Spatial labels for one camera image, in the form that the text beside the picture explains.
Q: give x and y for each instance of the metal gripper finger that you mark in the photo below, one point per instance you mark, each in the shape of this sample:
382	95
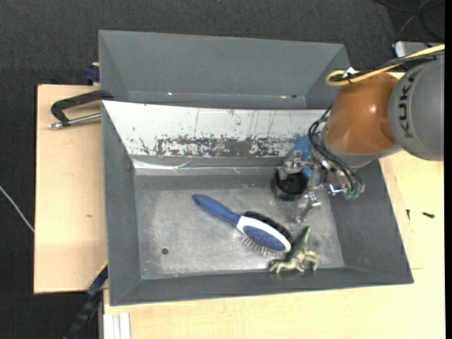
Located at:
293	164
311	201

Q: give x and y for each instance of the green toy dinosaur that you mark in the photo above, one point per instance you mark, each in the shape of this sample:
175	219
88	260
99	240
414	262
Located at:
300	254

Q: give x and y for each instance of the blue and white hairbrush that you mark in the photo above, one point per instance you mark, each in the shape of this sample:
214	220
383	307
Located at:
263	237

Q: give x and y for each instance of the small black screw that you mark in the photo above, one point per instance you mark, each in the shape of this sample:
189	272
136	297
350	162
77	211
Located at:
429	215

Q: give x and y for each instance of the grey metal bin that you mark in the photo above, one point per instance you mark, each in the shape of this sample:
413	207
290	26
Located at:
197	65

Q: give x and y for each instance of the pale wood board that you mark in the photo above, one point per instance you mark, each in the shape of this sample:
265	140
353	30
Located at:
67	189

